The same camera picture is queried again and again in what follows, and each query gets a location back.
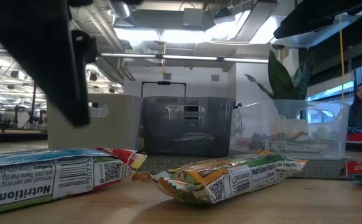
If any orange green granola bar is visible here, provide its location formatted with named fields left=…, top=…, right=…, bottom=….
left=131, top=150, right=308, bottom=205
left=263, top=139, right=328, bottom=153

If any red blue granola bar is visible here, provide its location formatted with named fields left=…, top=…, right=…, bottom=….
left=338, top=159, right=362, bottom=190

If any white plastic bin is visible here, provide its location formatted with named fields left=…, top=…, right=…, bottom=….
left=47, top=93, right=143, bottom=151

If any dark background desk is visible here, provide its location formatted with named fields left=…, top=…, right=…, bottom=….
left=0, top=126, right=48, bottom=143

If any long ceiling light strip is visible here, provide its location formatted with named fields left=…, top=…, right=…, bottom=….
left=100, top=52, right=269, bottom=64

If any dark grey translucent bin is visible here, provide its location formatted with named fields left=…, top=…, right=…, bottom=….
left=142, top=96, right=235, bottom=158

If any grey ceiling box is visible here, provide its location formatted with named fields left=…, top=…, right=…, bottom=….
left=183, top=7, right=205, bottom=27

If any green snake plant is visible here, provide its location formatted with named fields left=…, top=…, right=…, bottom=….
left=244, top=49, right=315, bottom=121

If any white plant pot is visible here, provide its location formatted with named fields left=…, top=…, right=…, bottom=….
left=272, top=99, right=309, bottom=134

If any grey woven mat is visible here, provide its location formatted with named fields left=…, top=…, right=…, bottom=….
left=136, top=149, right=356, bottom=181

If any clear plastic bin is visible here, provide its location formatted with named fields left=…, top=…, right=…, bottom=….
left=230, top=99, right=350, bottom=161

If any silver round air duct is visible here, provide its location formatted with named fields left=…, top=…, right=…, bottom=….
left=108, top=0, right=132, bottom=19

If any black metal frame rig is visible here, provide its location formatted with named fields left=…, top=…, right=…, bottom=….
left=141, top=80, right=187, bottom=99
left=28, top=83, right=48, bottom=124

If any yellow hanging cable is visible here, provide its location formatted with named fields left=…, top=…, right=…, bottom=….
left=161, top=42, right=168, bottom=75

